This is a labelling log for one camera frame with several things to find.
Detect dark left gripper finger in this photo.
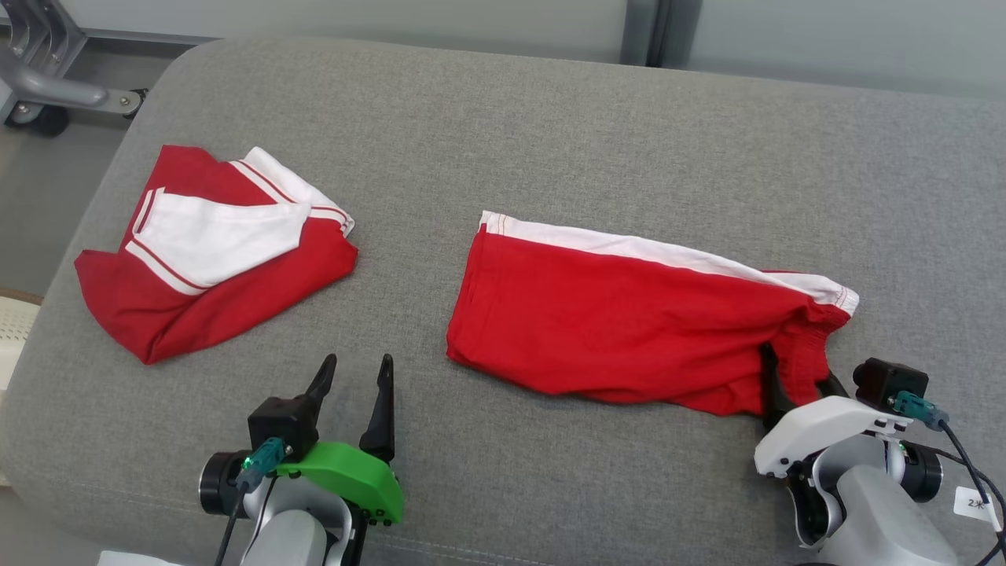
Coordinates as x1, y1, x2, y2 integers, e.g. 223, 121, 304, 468
360, 354, 396, 464
303, 354, 339, 432

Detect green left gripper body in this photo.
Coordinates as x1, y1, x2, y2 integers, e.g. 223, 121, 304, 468
275, 442, 405, 526

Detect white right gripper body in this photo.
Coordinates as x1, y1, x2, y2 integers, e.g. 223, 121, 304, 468
754, 395, 914, 479

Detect red basketball jersey white trim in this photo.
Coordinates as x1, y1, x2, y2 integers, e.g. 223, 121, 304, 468
75, 145, 359, 366

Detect red shorts white stripes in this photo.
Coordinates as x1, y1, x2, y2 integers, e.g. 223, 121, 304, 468
446, 211, 860, 417

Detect beige perforated basket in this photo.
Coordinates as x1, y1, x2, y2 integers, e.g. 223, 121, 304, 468
0, 289, 45, 394

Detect black cable teal plug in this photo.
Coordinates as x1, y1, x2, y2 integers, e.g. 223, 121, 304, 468
892, 391, 1006, 566
214, 438, 288, 566

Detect white paper cable label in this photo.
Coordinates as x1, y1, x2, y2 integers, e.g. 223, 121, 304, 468
953, 486, 1001, 532

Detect grey metal post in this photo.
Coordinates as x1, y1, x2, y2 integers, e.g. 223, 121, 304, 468
619, 0, 694, 68

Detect grey metal wheeled frame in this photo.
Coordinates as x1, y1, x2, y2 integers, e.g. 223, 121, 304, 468
0, 0, 150, 139

